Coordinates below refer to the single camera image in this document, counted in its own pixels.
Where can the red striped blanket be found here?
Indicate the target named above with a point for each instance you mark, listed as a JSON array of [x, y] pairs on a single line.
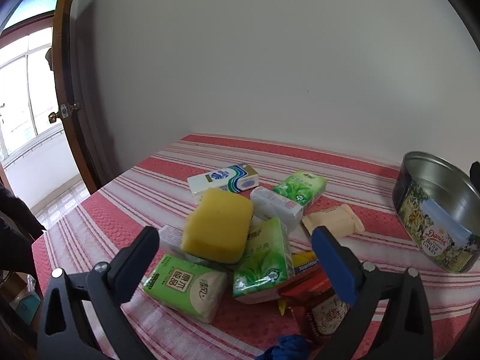
[[150, 195]]

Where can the beige snack packet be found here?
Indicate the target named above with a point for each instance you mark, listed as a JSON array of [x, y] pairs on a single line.
[[333, 219]]

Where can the dark clothing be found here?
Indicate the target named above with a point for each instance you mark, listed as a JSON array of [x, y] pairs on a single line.
[[17, 228]]

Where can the dark red emblem packet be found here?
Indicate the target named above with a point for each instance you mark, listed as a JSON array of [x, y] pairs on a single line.
[[322, 318]]

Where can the yellow sponge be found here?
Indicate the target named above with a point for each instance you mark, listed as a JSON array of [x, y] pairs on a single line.
[[217, 225]]

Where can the yellow and blue packet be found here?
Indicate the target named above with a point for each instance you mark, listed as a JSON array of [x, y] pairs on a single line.
[[303, 262]]

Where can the balcony window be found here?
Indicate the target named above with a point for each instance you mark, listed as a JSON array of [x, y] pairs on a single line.
[[26, 101]]

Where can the green leaf tissue pack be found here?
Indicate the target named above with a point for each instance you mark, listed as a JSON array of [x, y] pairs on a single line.
[[262, 262], [302, 187]]

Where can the frosted transom window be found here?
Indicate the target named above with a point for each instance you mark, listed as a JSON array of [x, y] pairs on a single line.
[[28, 11]]

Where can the round printed cookie tin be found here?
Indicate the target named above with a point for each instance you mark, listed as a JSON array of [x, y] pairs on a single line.
[[431, 228]]

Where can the green and beige tissue pack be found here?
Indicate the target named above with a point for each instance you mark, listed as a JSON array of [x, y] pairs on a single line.
[[183, 285]]

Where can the brown wooden door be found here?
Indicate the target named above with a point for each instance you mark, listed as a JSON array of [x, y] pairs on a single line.
[[80, 82]]

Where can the cardboard box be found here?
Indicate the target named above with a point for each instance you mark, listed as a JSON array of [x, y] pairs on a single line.
[[18, 292]]

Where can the blue cloth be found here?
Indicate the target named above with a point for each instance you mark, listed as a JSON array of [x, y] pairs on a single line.
[[288, 348]]

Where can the white and blue tissue pack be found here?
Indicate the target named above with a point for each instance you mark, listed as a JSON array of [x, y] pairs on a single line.
[[221, 178]]

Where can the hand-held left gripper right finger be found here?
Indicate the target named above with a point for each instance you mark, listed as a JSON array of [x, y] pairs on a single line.
[[337, 266]]

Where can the bright red packet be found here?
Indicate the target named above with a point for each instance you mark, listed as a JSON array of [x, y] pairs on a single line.
[[307, 285]]

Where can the brass door knob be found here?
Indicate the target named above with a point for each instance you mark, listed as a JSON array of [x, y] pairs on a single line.
[[63, 111]]

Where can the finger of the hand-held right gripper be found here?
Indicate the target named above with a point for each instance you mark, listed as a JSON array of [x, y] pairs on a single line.
[[476, 176]]

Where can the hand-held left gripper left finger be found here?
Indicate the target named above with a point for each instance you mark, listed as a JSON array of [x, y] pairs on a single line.
[[129, 270]]

